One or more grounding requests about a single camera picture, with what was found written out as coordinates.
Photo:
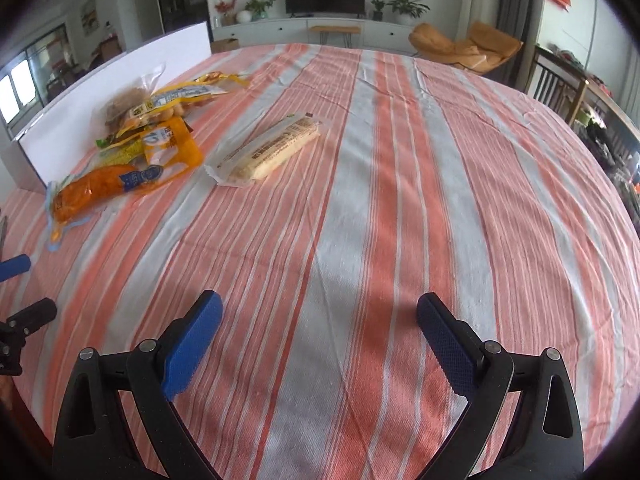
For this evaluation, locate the long white cracker packet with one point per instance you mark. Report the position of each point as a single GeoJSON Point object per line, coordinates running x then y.
{"type": "Point", "coordinates": [270, 150]}

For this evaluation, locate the kitchen window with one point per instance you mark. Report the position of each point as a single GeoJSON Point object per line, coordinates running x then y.
{"type": "Point", "coordinates": [17, 90]}

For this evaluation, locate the orange snack packet blue label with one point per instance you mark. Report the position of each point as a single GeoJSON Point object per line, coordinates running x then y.
{"type": "Point", "coordinates": [95, 190]}

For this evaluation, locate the large leafy potted plant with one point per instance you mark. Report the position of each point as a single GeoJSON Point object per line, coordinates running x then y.
{"type": "Point", "coordinates": [407, 6]}

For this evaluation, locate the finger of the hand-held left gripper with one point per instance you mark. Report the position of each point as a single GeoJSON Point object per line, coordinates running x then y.
{"type": "Point", "coordinates": [15, 266]}
{"type": "Point", "coordinates": [32, 315]}

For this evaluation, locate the orange lounge chair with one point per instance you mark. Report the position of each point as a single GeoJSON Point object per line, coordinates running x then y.
{"type": "Point", "coordinates": [465, 50]}

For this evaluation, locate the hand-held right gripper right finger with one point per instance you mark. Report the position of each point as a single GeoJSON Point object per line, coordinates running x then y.
{"type": "Point", "coordinates": [447, 345]}

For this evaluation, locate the yellow edged snack bag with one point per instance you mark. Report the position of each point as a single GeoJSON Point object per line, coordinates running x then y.
{"type": "Point", "coordinates": [185, 94]}

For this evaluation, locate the green potted plant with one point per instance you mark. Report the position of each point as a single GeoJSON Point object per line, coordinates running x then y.
{"type": "Point", "coordinates": [259, 7]}

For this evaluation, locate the dark wooden chair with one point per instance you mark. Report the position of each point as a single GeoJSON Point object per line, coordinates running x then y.
{"type": "Point", "coordinates": [555, 85]}

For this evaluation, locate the framed wall picture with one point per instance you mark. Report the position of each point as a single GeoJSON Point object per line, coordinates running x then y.
{"type": "Point", "coordinates": [89, 15]}

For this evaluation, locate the clear bag of brown buns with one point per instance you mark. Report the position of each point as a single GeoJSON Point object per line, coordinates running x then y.
{"type": "Point", "coordinates": [130, 97]}

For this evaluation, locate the cluttered dining table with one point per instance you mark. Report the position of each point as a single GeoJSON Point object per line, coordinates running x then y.
{"type": "Point", "coordinates": [612, 130]}

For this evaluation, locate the small potted plant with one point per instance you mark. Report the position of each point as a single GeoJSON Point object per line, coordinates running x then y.
{"type": "Point", "coordinates": [378, 10]}

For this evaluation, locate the grey curtain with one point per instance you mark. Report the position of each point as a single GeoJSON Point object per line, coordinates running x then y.
{"type": "Point", "coordinates": [517, 10]}

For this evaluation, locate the small wooden bench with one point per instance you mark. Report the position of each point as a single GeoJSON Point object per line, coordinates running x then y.
{"type": "Point", "coordinates": [334, 30]}

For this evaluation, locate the orange white striped tablecloth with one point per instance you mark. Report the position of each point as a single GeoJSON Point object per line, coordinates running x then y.
{"type": "Point", "coordinates": [400, 185]}

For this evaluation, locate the green snack packet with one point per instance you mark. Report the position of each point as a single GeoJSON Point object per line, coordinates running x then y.
{"type": "Point", "coordinates": [120, 152]}

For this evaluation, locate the white cardboard box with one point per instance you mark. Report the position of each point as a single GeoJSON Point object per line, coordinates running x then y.
{"type": "Point", "coordinates": [100, 95]}

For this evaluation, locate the red flower plant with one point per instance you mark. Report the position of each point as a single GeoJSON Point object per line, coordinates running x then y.
{"type": "Point", "coordinates": [226, 9]}

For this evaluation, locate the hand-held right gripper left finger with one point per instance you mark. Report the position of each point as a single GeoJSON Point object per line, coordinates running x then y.
{"type": "Point", "coordinates": [192, 345]}

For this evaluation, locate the white television cabinet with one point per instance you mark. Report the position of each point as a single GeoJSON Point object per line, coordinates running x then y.
{"type": "Point", "coordinates": [390, 30]}

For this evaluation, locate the yellow orange snack packet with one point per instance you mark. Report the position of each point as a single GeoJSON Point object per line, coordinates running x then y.
{"type": "Point", "coordinates": [172, 147]}

